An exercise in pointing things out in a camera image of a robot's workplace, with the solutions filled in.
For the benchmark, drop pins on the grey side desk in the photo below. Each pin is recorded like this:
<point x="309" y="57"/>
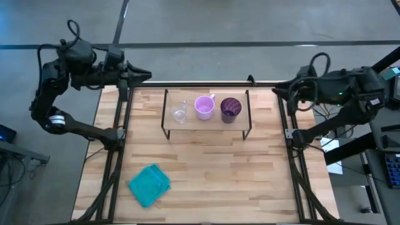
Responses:
<point x="382" y="137"/>

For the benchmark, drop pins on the black metal rig frame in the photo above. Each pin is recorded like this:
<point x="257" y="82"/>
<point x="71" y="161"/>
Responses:
<point x="203" y="83"/>

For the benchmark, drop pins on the clear glass mug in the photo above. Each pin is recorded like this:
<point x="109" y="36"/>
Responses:
<point x="179" y="116"/>

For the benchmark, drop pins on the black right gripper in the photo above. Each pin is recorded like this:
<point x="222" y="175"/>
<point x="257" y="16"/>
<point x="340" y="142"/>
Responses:
<point x="292" y="106"/>

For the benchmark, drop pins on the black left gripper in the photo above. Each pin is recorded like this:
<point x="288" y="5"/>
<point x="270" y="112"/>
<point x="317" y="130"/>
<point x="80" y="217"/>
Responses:
<point x="123" y="90"/>

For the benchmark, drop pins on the blue keyboard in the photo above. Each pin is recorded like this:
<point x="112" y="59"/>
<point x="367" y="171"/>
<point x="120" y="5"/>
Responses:
<point x="393" y="170"/>

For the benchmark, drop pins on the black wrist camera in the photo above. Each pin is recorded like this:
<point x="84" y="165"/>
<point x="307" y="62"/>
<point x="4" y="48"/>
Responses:
<point x="304" y="72"/>
<point x="113" y="57"/>

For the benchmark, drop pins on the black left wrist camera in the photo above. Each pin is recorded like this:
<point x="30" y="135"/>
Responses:
<point x="113" y="57"/>

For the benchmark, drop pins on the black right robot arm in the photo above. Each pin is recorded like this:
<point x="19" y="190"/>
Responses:
<point x="337" y="123"/>

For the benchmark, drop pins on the lilac plastic mug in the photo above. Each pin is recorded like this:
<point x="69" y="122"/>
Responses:
<point x="204" y="107"/>

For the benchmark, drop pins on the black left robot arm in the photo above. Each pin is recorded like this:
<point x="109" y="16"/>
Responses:
<point x="78" y="128"/>

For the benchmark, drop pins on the teal folded cloth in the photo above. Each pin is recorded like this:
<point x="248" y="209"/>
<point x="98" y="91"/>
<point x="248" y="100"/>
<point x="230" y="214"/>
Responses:
<point x="148" y="186"/>

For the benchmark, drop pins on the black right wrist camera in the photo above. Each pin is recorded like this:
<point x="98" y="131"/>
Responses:
<point x="304" y="72"/>

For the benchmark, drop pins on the black device with blue light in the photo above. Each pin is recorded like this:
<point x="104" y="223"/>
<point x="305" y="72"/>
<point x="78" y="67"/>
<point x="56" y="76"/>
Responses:
<point x="7" y="133"/>

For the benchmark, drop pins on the wooden shelf with black frame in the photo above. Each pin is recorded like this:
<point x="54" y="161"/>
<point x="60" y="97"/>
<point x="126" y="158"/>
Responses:
<point x="193" y="125"/>

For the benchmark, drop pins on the dark purple ribbed tumbler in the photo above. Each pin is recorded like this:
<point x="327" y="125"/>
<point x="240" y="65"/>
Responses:
<point x="230" y="107"/>

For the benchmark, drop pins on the black table edge clamp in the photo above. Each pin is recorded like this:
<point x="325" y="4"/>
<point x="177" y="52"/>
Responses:
<point x="251" y="80"/>

